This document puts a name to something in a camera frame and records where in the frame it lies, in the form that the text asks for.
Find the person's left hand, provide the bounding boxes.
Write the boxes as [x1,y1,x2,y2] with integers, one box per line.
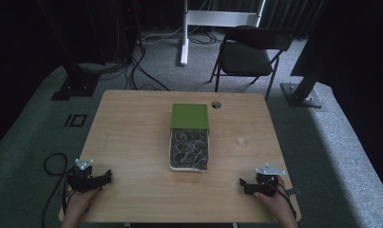
[65,188,100,222]

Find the green box sleeve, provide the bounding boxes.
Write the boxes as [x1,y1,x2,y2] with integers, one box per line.
[170,103,210,131]

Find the dark curtain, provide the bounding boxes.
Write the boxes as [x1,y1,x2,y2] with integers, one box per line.
[211,0,326,40]

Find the white desk frame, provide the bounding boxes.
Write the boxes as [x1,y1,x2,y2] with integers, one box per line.
[179,0,267,67]

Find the clear plastic cup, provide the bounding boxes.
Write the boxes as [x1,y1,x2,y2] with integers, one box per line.
[232,123,258,150]

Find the person's right hand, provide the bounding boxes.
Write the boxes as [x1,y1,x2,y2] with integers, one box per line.
[253,176,296,223]

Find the black folding chair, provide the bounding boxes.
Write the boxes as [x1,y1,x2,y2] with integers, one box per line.
[209,25,295,102]

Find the pile of dark clips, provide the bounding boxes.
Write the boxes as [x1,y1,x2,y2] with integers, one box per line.
[170,128,209,170]

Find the black metal stand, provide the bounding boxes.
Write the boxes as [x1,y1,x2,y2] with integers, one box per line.
[279,0,330,109]
[36,0,102,102]

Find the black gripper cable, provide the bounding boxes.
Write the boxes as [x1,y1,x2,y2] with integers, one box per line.
[274,180,302,220]
[41,152,73,228]

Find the bundle of floor cables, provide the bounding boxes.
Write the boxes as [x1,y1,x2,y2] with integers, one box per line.
[77,28,223,93]

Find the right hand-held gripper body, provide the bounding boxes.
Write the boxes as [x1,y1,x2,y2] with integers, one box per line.
[254,162,287,198]

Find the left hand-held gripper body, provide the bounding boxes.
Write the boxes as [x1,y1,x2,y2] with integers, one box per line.
[67,158,100,194]

